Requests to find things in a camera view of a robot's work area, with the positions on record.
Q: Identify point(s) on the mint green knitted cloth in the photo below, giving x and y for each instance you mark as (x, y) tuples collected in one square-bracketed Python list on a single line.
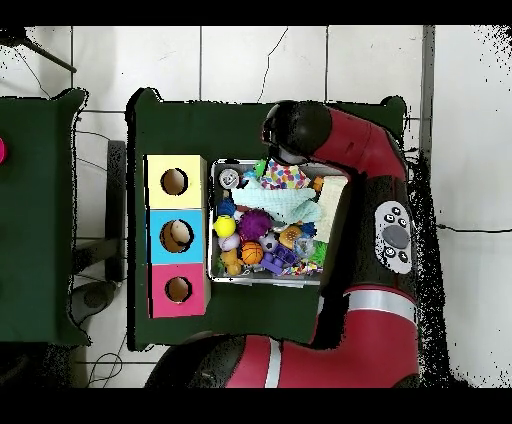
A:
[(276, 204)]

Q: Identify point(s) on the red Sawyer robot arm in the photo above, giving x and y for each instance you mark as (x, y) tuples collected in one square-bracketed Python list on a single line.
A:
[(360, 144)]

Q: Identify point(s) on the wooden box with three holes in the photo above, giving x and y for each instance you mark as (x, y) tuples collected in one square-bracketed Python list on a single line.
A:
[(172, 212)]

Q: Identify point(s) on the purple spiky ball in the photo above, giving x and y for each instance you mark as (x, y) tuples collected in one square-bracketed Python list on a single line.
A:
[(256, 224)]

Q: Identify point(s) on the yellow smiley face ball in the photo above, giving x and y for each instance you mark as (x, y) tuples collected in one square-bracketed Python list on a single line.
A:
[(224, 226)]

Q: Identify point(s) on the orange toy basketball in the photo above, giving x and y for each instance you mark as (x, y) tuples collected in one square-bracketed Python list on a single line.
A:
[(251, 253)]

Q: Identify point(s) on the silver drink can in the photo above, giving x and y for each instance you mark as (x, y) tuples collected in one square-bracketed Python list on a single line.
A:
[(230, 178)]

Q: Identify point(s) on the colourful polka dot cloth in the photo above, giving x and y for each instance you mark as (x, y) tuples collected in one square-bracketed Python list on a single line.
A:
[(284, 174)]

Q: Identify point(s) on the white ball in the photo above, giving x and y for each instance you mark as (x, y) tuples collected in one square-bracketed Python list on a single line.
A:
[(181, 233)]

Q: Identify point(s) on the green cloth side table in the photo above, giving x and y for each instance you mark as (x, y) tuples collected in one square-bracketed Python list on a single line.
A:
[(36, 232)]

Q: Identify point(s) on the pink round object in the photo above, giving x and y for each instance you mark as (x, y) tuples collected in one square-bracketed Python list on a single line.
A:
[(2, 150)]

